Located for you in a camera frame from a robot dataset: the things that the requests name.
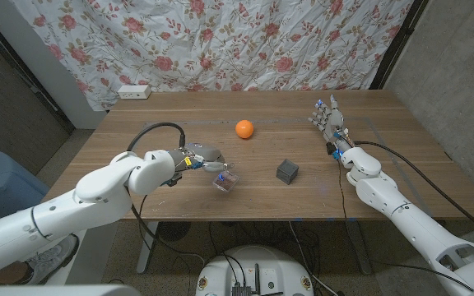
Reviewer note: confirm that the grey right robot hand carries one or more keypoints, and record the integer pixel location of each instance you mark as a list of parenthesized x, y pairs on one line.
[(333, 123)]

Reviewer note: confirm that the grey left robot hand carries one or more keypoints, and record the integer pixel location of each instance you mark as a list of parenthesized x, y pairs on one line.
[(202, 154)]

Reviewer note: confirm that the clear eyeshadow palette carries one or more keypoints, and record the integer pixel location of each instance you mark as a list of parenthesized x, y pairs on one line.
[(228, 183)]

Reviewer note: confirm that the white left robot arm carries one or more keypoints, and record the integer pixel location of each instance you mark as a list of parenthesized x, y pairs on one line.
[(89, 197)]

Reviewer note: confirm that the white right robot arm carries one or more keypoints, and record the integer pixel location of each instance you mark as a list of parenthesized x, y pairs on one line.
[(410, 222)]

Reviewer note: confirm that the orange fruit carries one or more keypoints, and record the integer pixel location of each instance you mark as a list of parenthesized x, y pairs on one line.
[(244, 129)]

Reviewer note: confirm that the dark grey cube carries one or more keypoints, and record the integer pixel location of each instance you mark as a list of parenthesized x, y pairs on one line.
[(287, 172)]

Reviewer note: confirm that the black round floor disc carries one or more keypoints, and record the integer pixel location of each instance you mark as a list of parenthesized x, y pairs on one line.
[(177, 230)]

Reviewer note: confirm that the white power strip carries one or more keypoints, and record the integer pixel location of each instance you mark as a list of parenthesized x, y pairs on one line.
[(133, 92)]

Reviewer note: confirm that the black backdrop stand pole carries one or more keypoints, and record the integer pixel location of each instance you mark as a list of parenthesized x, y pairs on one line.
[(397, 45)]

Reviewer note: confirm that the white table leg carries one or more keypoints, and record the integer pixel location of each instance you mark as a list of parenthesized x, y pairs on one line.
[(148, 246)]

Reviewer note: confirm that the floral backdrop cloth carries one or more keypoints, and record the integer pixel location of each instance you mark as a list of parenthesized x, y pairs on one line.
[(220, 41)]

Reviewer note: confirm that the white robot torso base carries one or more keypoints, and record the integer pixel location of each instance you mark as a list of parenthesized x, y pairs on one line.
[(257, 263)]

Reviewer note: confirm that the grey table leg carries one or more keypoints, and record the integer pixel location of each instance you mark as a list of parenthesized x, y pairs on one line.
[(360, 246)]

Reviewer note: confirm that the grey sneaker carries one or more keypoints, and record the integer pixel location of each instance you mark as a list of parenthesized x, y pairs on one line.
[(49, 259)]

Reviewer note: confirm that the person's bare leg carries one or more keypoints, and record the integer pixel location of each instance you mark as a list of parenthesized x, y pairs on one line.
[(6, 273)]

